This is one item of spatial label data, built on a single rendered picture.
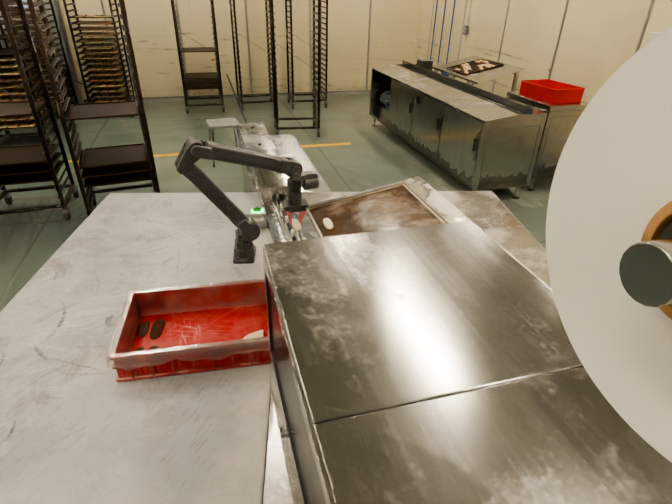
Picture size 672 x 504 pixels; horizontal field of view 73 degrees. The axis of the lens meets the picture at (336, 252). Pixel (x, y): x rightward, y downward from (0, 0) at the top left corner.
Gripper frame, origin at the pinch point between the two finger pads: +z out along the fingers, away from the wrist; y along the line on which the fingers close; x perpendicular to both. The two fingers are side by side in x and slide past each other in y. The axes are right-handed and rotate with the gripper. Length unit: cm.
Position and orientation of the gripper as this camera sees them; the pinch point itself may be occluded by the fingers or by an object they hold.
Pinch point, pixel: (295, 222)
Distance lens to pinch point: 193.5
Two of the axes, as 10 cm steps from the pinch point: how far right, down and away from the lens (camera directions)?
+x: 2.7, 4.9, -8.3
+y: -9.6, 1.3, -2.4
